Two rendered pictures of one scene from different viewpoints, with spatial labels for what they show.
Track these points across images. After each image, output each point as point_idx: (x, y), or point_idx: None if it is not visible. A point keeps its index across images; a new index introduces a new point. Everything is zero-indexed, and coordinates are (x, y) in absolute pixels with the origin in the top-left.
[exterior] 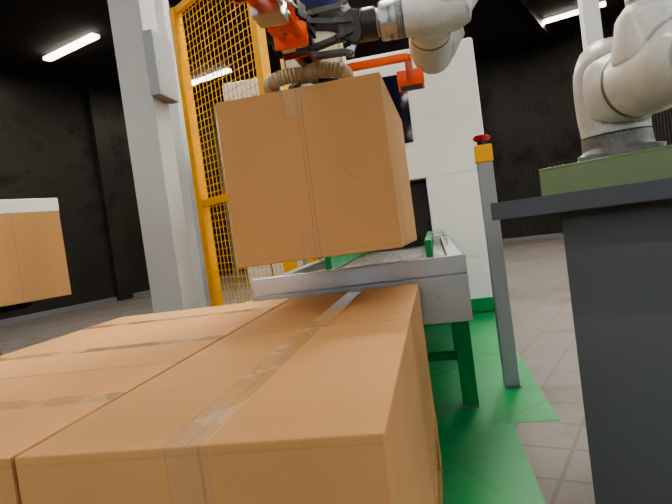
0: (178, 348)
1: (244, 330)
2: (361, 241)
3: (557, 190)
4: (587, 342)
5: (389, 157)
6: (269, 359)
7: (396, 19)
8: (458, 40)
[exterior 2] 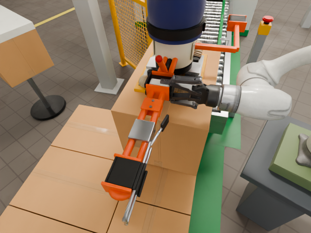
0: (104, 207)
1: None
2: (179, 169)
3: (276, 172)
4: (256, 194)
5: (201, 156)
6: None
7: (231, 111)
8: None
